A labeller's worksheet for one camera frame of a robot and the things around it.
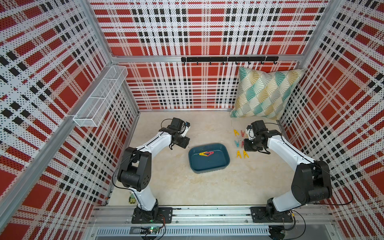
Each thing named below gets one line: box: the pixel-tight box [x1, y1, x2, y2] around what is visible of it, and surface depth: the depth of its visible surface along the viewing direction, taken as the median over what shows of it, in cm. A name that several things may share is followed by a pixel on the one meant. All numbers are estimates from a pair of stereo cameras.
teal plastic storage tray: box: [188, 143, 231, 174], surface depth 95 cm
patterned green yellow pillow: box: [230, 66, 306, 121], surface depth 95 cm
